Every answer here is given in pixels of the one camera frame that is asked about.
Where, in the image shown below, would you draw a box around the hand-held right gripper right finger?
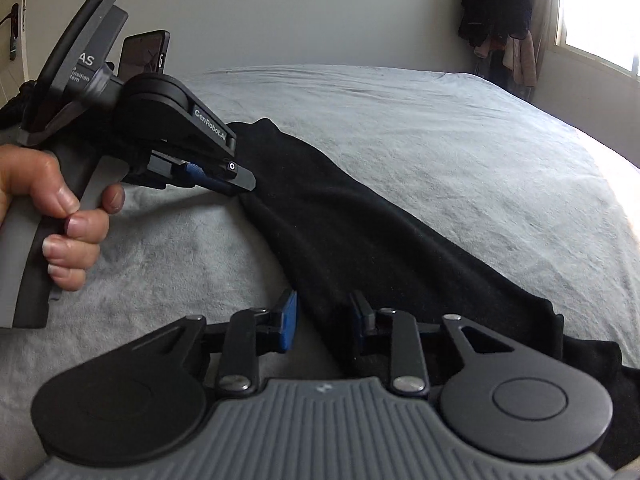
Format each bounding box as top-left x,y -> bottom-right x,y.
348,290 -> 531,396

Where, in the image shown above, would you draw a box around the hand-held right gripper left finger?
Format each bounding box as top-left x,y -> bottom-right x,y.
125,287 -> 301,396

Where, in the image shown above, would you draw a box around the person's left hand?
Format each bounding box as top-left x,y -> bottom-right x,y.
0,144 -> 126,292

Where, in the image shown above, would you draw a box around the grey bed sheet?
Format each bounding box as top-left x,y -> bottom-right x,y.
0,64 -> 640,461

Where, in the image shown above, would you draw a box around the dark door handle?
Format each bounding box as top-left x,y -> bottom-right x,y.
7,1 -> 25,62

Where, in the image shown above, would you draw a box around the hanging dark clothes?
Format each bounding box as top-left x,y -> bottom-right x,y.
457,0 -> 538,96

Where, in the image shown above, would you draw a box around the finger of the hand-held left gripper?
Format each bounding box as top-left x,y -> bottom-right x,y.
122,152 -> 257,197

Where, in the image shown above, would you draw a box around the cream sweatshirt with black sleeves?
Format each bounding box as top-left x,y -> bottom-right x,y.
227,117 -> 640,466

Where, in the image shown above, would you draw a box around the window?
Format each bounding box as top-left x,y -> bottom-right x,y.
552,0 -> 640,79

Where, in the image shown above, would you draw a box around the beige curtain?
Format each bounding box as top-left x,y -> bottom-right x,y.
525,0 -> 564,101

